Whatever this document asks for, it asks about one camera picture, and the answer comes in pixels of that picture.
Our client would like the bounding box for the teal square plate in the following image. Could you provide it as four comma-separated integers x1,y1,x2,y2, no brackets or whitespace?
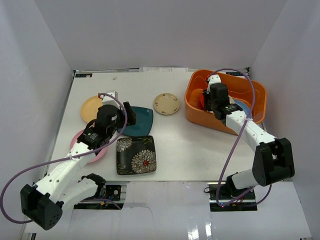
122,106,154,137

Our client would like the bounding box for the small orange plate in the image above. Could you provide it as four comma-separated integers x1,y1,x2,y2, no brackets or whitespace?
199,91,205,111

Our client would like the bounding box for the blue round plate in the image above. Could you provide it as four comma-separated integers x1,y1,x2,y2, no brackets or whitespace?
234,99,252,118

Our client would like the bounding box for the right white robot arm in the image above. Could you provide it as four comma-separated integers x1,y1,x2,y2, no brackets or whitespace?
203,83,295,200

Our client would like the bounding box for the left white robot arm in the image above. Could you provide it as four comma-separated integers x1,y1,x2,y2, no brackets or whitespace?
20,102,136,231

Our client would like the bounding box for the orange plastic bin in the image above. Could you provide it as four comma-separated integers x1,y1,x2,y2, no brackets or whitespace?
184,69,268,135

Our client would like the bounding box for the yellow round plate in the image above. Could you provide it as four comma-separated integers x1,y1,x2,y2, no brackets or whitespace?
80,95,103,123

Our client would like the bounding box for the right black table label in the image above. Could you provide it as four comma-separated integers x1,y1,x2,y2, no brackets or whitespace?
225,71,244,76

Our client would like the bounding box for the pink round plate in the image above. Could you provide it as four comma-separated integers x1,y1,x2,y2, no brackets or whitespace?
69,130,108,164

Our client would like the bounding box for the black floral square plate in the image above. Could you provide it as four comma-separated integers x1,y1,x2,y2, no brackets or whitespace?
116,135,157,176

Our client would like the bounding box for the small beige patterned plate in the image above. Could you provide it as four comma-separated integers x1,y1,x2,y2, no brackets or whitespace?
153,93,181,116

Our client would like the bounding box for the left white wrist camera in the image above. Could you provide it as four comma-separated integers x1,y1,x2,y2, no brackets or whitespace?
98,90,119,108

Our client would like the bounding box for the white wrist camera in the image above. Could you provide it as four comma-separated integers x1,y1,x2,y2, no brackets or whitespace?
98,90,119,108
207,74,222,88

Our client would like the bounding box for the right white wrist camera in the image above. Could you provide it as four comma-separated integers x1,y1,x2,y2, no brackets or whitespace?
207,74,222,88

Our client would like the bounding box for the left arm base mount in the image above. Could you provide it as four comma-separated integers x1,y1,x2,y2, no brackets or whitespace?
73,184,124,210

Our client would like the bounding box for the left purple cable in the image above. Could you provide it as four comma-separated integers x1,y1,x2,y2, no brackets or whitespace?
0,92,128,224

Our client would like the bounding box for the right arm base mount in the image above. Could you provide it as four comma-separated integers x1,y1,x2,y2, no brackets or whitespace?
203,182,258,212

